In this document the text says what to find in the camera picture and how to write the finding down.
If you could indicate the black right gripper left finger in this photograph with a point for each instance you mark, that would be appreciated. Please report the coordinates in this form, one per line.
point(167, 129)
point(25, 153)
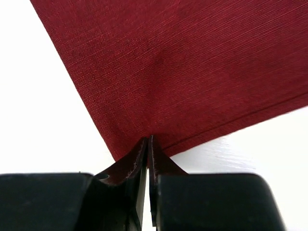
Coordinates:
point(109, 201)

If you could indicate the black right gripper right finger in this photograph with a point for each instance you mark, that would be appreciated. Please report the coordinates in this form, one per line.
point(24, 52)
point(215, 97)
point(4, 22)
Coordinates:
point(208, 202)

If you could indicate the dark red cloth napkin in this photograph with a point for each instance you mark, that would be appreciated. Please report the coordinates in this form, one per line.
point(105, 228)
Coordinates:
point(185, 71)

